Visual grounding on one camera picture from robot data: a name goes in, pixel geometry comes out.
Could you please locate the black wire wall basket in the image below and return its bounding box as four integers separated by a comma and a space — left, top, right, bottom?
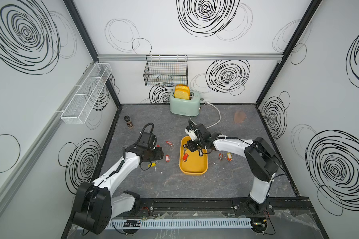
143, 54, 188, 87

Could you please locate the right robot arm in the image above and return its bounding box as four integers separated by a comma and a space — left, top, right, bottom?
182, 134, 282, 213

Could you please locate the yellow orange key tag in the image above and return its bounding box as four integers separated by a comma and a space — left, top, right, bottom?
226, 152, 232, 161

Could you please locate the white slotted cable duct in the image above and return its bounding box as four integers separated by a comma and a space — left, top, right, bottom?
105, 218, 253, 230

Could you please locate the white wire wall shelf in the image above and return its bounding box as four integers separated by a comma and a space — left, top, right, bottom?
60, 63, 112, 124

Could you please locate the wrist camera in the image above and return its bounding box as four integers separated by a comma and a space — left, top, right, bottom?
137, 122, 157, 149
185, 120, 211, 143

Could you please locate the yellow plastic storage box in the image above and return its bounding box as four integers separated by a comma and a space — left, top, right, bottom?
179, 136, 208, 176

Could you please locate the yellow toast slice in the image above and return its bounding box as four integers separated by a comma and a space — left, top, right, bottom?
174, 85, 190, 100

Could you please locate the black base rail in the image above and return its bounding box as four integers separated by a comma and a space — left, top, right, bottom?
73, 195, 313, 217

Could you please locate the red upright key tag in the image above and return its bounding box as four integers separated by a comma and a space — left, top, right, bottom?
182, 153, 189, 162

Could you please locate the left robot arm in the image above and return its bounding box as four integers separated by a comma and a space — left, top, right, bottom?
71, 146, 164, 235

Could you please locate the white toaster power cable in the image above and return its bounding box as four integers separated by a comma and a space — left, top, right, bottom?
189, 101, 221, 130

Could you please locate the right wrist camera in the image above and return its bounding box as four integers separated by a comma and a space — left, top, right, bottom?
185, 120, 211, 143

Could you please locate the brown spice jar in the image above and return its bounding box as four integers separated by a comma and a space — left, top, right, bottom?
124, 115, 133, 128

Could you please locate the mint green toaster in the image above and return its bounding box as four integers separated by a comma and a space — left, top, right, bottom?
170, 91, 201, 117

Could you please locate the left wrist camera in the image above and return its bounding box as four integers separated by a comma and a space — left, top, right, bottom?
137, 122, 157, 149

